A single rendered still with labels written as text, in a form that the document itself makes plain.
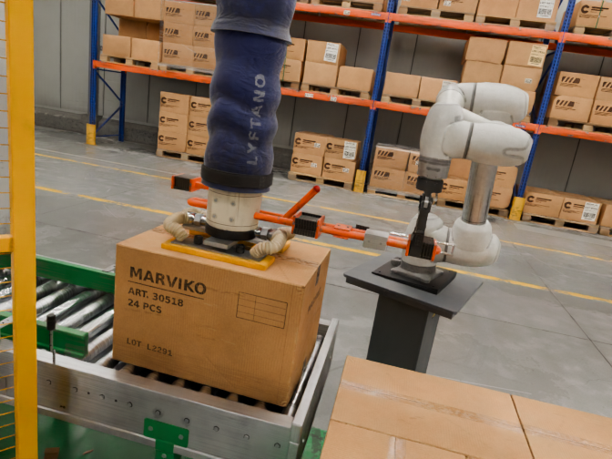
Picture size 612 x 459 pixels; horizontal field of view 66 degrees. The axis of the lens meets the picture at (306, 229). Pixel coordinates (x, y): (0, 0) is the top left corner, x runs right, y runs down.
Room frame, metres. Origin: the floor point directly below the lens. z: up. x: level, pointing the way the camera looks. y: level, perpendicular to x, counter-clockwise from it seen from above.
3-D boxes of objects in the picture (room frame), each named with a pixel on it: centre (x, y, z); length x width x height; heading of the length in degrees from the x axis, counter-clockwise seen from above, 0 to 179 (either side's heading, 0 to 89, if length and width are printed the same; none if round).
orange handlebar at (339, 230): (1.55, 0.02, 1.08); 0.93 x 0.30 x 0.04; 79
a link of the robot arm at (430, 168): (1.36, -0.34, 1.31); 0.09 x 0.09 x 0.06
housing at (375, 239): (1.38, -0.22, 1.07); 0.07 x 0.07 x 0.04; 79
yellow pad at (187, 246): (1.38, 0.26, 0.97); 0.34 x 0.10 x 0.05; 79
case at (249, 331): (1.48, 0.23, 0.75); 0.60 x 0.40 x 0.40; 79
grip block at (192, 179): (1.79, 0.48, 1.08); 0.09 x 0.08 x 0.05; 169
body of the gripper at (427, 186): (1.36, -0.34, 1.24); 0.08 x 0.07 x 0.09; 168
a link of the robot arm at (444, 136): (1.36, -0.35, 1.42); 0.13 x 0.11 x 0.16; 75
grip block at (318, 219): (1.42, 0.00, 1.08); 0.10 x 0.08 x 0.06; 169
